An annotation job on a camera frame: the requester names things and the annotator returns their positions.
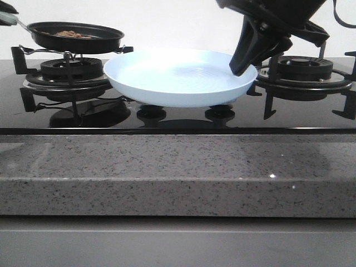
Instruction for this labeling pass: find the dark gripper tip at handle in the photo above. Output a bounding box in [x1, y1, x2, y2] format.
[0, 2, 18, 14]

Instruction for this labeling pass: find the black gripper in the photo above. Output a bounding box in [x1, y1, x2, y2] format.
[217, 1, 329, 76]

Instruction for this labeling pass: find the black frying pan green handle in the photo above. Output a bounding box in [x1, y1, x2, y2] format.
[1, 12, 125, 55]

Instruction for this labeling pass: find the brown meat slices pile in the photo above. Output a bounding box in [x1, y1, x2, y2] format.
[55, 31, 92, 39]

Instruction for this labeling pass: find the light blue plate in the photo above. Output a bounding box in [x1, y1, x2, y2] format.
[103, 48, 258, 108]

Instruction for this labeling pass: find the right black burner grate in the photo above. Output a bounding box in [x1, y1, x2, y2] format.
[247, 44, 355, 120]

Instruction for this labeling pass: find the black burner grate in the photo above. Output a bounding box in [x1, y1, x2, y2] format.
[247, 44, 355, 120]
[11, 46, 112, 102]

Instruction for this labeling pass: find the silver right stove knob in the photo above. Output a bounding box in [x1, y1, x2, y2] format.
[226, 98, 237, 105]

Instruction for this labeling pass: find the left black burner grate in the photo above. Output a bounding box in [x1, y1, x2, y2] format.
[11, 46, 112, 102]

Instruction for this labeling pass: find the black glass gas hob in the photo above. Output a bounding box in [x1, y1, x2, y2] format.
[1, 60, 355, 135]

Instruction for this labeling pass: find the grey cabinet drawer front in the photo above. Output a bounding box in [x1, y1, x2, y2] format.
[1, 216, 355, 266]

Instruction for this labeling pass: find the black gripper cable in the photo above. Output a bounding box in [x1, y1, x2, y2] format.
[332, 0, 356, 28]

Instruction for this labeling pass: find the wire pan support ring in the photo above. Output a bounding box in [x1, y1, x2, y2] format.
[18, 44, 134, 62]

